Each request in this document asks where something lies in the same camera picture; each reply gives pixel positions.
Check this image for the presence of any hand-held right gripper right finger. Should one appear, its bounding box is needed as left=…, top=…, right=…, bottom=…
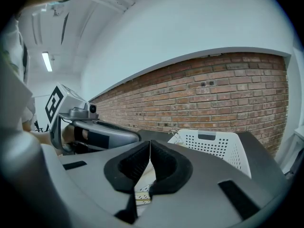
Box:
left=137, top=140, right=283, bottom=228

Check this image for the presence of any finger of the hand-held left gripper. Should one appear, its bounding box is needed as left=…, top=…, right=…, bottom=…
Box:
left=72, top=120, right=141, bottom=152

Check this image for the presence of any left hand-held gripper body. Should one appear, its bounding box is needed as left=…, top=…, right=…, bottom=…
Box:
left=45, top=82, right=99, bottom=155

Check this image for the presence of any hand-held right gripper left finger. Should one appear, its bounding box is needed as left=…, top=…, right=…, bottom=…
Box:
left=59, top=140, right=152, bottom=228

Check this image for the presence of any white plastic laundry basket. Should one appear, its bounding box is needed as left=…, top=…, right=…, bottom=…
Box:
left=135, top=128, right=252, bottom=206

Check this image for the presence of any person's left forearm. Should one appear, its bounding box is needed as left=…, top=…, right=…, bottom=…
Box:
left=22, top=123, right=52, bottom=144

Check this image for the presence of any person's left hand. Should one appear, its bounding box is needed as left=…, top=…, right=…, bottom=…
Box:
left=61, top=123, right=76, bottom=144

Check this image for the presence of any black tripod stand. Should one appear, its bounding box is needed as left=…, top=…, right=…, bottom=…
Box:
left=34, top=120, right=49, bottom=133

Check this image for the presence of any ceiling light panel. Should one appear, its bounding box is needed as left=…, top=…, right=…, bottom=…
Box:
left=42, top=52, right=53, bottom=73

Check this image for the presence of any person's white printed t-shirt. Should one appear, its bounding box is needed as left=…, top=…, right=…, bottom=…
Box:
left=0, top=15, right=36, bottom=133

